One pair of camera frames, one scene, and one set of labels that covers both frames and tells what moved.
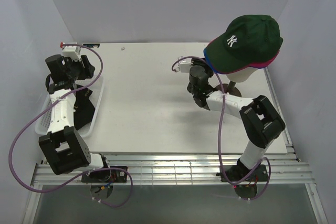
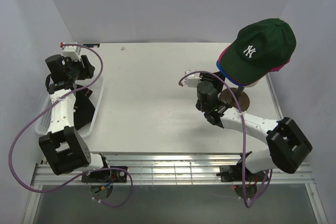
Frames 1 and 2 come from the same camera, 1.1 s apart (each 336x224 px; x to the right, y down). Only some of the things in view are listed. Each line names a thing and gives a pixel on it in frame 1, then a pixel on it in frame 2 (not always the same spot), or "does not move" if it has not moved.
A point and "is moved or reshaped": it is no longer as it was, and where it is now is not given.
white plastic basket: (95, 85) does not move
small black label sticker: (91, 45) does not move
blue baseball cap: (207, 60) -> (219, 67)
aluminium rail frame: (191, 169) does not move
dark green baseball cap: (247, 40) is moved or reshaped
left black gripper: (87, 72) does not move
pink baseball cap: (261, 64) -> (270, 71)
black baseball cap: (84, 108) does not move
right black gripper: (202, 62) -> (215, 80)
